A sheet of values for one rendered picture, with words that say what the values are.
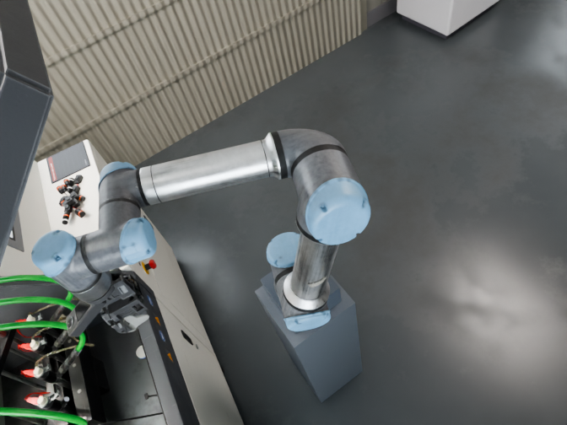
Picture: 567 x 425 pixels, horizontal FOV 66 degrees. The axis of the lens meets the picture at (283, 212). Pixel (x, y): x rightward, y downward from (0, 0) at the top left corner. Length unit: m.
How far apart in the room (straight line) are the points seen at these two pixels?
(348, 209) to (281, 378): 1.56
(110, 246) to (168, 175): 0.17
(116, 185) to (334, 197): 0.41
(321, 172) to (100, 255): 0.41
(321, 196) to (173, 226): 2.11
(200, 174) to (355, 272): 1.63
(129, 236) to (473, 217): 2.09
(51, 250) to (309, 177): 0.46
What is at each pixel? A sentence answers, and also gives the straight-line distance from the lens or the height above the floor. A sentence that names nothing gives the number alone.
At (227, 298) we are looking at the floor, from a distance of 2.44.
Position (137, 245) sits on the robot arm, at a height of 1.53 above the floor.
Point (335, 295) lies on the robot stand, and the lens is 1.38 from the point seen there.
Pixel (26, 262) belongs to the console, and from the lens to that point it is 1.55.
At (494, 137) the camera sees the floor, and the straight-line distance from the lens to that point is 3.01.
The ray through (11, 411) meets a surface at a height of 1.36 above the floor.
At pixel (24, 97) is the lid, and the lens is 0.39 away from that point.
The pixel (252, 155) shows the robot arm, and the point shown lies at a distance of 0.85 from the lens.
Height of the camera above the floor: 2.13
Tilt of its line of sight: 54 degrees down
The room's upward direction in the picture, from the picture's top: 17 degrees counter-clockwise
